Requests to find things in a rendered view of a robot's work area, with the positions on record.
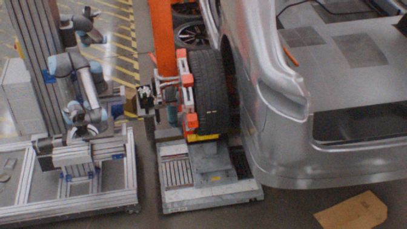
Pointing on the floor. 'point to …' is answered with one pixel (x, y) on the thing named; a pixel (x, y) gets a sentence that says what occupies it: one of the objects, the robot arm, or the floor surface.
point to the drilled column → (149, 126)
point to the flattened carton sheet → (354, 213)
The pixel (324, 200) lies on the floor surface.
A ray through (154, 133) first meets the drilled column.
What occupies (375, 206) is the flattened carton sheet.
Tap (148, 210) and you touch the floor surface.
